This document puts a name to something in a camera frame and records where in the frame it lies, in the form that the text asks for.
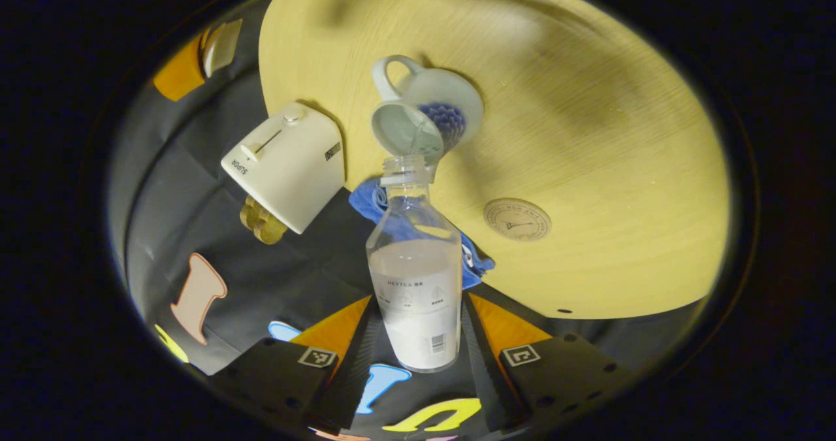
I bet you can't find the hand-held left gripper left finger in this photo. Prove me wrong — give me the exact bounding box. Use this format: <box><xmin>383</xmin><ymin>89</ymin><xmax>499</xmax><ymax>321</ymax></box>
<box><xmin>209</xmin><ymin>295</ymin><xmax>379</xmax><ymax>432</ymax></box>

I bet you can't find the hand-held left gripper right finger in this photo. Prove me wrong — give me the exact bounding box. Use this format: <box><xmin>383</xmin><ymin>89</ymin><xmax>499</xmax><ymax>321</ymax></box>
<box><xmin>461</xmin><ymin>292</ymin><xmax>637</xmax><ymax>432</ymax></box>

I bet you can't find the white teacup lid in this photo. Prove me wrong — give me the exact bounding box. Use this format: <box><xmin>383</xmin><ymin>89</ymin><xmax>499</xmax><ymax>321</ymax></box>
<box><xmin>201</xmin><ymin>18</ymin><xmax>244</xmax><ymax>79</ymax></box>

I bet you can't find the clear plastic water bottle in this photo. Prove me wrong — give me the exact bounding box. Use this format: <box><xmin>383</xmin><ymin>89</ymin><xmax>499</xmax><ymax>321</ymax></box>
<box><xmin>365</xmin><ymin>155</ymin><xmax>463</xmax><ymax>373</ymax></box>

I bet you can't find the round cork coaster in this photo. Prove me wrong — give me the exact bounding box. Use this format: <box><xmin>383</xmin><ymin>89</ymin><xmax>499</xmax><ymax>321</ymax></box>
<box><xmin>484</xmin><ymin>197</ymin><xmax>552</xmax><ymax>242</ymax></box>

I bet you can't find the white blue-patterned teacup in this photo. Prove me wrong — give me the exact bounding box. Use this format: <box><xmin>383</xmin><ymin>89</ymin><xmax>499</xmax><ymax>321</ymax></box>
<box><xmin>370</xmin><ymin>54</ymin><xmax>485</xmax><ymax>167</ymax></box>

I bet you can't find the white toaster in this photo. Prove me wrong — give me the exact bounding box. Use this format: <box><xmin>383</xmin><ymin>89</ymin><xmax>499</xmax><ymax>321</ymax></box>
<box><xmin>221</xmin><ymin>102</ymin><xmax>346</xmax><ymax>235</ymax></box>

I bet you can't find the blue folded towel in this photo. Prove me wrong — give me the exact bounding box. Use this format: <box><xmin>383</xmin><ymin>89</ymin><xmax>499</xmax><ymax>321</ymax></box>
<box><xmin>348</xmin><ymin>178</ymin><xmax>496</xmax><ymax>290</ymax></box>

